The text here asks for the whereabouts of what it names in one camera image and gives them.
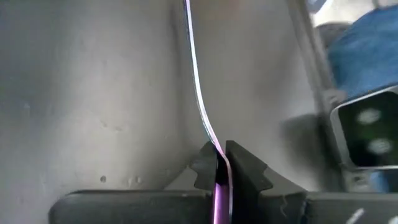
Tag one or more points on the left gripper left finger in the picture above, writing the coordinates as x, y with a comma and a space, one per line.
130, 207

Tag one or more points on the silver-framed dark screen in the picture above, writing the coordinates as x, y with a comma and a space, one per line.
370, 133

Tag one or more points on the grey metal post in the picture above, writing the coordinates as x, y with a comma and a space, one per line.
314, 71

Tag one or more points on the iridescent rainbow spoon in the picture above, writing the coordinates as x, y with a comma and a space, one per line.
221, 205

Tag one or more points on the blue fabric object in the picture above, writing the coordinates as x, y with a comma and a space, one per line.
367, 53

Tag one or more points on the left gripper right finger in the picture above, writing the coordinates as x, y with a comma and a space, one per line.
311, 208

